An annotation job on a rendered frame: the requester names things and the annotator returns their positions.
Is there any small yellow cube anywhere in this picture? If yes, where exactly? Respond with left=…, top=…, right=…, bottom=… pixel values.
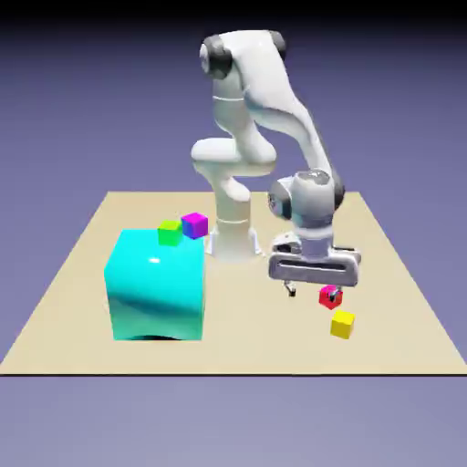
left=330, top=309, right=356, bottom=340

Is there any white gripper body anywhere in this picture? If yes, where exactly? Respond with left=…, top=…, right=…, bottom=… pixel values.
left=267, top=246, right=362, bottom=288

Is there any small purple cube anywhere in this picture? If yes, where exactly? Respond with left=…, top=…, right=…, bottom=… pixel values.
left=181, top=212, right=210, bottom=241

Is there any small red cube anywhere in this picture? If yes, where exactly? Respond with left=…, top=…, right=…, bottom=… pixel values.
left=317, top=285, right=344, bottom=311

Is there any small green cube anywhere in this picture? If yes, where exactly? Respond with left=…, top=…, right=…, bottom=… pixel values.
left=157, top=219, right=183, bottom=247

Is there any large cyan box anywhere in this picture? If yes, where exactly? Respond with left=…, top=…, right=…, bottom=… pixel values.
left=103, top=228, right=206, bottom=342

